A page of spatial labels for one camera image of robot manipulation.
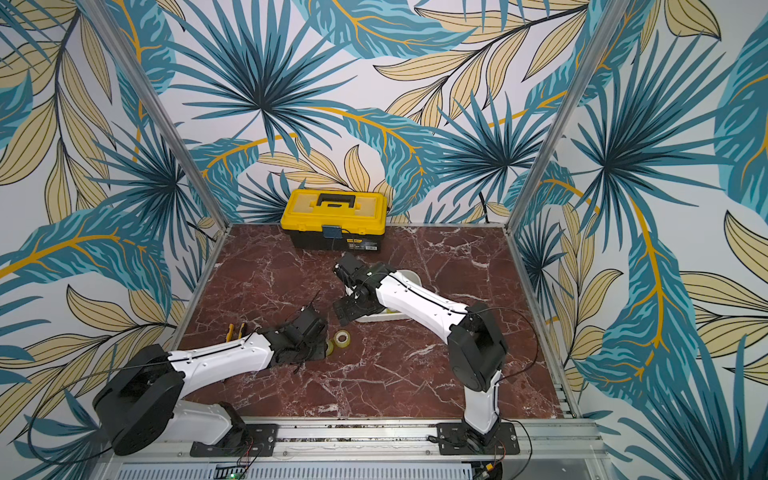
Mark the yellow black toolbox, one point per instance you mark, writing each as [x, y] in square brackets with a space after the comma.
[335, 221]

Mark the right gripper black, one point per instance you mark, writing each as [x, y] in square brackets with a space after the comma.
[355, 288]

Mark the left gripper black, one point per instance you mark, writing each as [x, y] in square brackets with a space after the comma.
[321, 349]

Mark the aluminium front rail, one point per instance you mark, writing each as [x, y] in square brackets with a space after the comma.
[410, 439]

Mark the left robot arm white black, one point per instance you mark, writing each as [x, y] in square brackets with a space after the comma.
[145, 401]

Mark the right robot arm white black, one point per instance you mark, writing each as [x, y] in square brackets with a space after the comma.
[476, 347]

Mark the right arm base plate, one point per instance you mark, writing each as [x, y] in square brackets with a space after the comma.
[458, 439]

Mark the yellow handled pliers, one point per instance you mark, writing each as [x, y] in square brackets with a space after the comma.
[236, 332]

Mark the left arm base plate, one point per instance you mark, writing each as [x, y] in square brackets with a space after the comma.
[255, 440]

